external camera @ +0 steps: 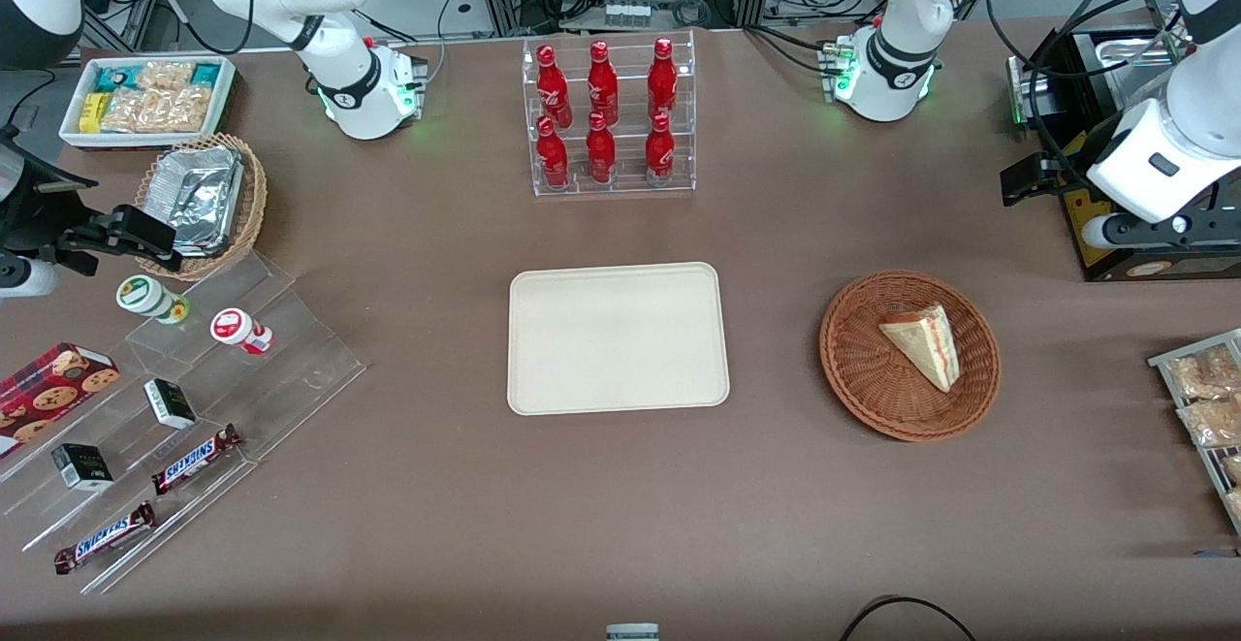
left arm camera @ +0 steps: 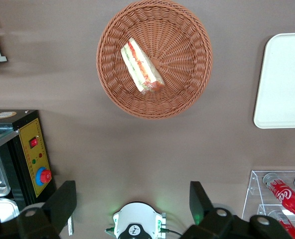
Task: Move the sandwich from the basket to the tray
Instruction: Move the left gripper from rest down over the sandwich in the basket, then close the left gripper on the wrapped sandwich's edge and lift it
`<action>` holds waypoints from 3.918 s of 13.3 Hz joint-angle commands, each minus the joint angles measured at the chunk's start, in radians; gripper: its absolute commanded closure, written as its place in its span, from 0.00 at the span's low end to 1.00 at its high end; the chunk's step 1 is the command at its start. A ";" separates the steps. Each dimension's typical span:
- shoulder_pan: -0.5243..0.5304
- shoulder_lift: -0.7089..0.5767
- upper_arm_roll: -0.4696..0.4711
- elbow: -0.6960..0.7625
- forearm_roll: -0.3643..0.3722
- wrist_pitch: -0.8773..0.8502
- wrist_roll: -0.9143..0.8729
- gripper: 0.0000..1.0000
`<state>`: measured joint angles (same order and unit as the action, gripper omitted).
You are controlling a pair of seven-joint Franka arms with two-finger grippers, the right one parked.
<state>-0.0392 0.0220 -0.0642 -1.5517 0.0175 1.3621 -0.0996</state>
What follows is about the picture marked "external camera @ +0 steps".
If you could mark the round brown wicker basket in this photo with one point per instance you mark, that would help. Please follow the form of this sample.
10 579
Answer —
863 369

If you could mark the small black carton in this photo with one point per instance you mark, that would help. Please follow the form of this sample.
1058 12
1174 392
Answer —
170 403
82 466

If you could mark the clear acrylic step display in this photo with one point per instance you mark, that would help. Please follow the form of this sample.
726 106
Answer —
291 369

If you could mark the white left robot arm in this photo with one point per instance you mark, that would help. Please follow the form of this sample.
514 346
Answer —
911 1

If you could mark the snickers chocolate bar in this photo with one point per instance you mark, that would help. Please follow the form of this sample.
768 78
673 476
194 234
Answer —
194 459
102 539

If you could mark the grey device edge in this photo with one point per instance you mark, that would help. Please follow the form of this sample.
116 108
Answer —
632 632

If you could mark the red cola bottle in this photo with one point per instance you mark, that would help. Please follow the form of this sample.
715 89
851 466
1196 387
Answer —
659 151
662 79
553 156
600 151
602 83
553 83

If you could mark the yellow snack packet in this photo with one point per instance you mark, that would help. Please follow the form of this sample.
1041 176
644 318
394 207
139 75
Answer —
92 112

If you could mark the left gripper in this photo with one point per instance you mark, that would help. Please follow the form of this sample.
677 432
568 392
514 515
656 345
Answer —
1088 149

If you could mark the clear acrylic bottle rack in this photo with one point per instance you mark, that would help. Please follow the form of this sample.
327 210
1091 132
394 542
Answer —
630 185

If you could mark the red lidded yogurt cup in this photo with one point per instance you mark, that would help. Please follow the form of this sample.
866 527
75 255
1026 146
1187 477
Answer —
233 328

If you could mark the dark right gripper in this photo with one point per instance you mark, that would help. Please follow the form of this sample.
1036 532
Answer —
41 210

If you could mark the teal snack packet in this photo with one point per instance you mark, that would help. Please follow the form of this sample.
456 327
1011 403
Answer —
114 79
206 74

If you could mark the light wicker basket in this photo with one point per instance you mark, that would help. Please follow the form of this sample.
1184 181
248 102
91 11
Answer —
254 205

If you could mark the stacked aluminium foil containers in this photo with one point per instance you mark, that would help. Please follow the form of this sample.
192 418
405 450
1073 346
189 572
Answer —
199 195

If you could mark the steel warmer pan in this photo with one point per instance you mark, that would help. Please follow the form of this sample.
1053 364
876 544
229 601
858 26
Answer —
1134 54

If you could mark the white terminal block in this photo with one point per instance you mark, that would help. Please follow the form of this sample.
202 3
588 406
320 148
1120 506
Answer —
628 13

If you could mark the clear bag of crackers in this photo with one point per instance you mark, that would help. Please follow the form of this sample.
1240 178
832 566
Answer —
165 77
155 110

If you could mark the cream rectangular serving tray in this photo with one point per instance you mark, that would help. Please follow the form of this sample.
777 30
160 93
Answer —
616 340

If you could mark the triangular sandwich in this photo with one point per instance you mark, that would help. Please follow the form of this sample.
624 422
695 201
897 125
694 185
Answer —
926 340

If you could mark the green lidded yogurt cup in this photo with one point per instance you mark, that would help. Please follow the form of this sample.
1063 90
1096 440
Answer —
145 297

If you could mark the clear bag of snacks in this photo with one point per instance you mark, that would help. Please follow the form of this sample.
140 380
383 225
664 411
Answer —
1235 505
1212 421
1202 374
1233 468

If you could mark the white rectangular snack bin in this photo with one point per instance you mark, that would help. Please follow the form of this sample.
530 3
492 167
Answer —
73 132

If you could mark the black hot food warmer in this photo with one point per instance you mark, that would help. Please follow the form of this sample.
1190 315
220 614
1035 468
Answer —
1076 69

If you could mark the red tartan cookie box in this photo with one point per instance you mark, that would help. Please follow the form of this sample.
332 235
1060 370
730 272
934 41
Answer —
48 389

